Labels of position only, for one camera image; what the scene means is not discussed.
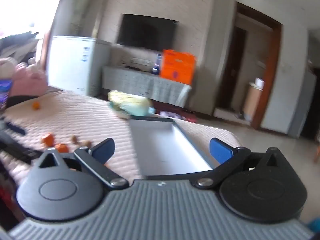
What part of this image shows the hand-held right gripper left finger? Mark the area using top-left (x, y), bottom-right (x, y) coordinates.
top-left (32, 138), bottom-right (129, 189)

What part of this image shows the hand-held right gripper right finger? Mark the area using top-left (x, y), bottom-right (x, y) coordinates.
top-left (194, 137), bottom-right (288, 189)

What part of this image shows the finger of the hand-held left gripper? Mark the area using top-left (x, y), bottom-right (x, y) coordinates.
top-left (0, 131), bottom-right (43, 166)
top-left (0, 120), bottom-right (26, 136)

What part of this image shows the grey cardboard box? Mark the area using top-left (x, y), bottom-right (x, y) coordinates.
top-left (129, 116), bottom-right (220, 179)

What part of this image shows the pink quilted blanket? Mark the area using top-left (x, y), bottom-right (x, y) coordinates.
top-left (0, 87), bottom-right (243, 188)

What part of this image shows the light blue plate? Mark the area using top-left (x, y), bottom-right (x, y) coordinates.
top-left (110, 104), bottom-right (156, 120)

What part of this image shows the pink plush toy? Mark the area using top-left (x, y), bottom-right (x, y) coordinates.
top-left (0, 57), bottom-right (48, 97)

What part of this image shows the napa cabbage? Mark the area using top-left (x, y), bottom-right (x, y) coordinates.
top-left (107, 90), bottom-right (153, 117)

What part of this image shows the wooden cabinet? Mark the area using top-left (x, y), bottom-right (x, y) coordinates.
top-left (243, 79), bottom-right (265, 123)

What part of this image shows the purple plastic bottle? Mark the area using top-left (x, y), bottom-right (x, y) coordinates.
top-left (160, 110), bottom-right (182, 119)

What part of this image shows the cloth-covered cabinet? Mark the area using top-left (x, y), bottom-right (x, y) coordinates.
top-left (102, 65), bottom-right (192, 107)

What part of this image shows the white chest freezer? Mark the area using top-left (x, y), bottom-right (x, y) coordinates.
top-left (47, 35), bottom-right (97, 96)

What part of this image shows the orange gift box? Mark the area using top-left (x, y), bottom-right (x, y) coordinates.
top-left (159, 49), bottom-right (197, 85)

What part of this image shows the blue glass bottle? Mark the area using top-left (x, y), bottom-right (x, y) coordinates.
top-left (151, 53), bottom-right (163, 75)

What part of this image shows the black television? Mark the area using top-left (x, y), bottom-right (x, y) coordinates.
top-left (116, 13), bottom-right (179, 52)

